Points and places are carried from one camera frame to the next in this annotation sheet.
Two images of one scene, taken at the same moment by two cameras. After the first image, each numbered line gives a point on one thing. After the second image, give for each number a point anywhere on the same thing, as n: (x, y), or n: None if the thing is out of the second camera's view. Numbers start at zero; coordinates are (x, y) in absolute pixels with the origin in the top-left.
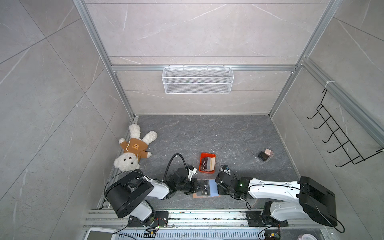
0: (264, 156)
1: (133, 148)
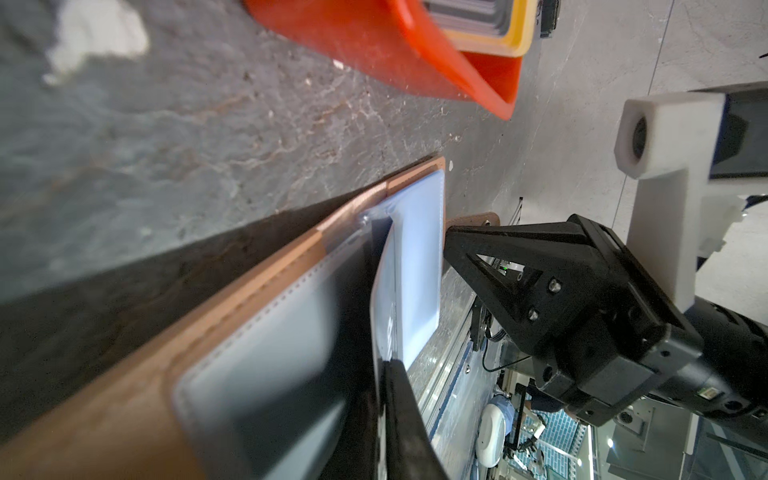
0: (547, 11)
1: None
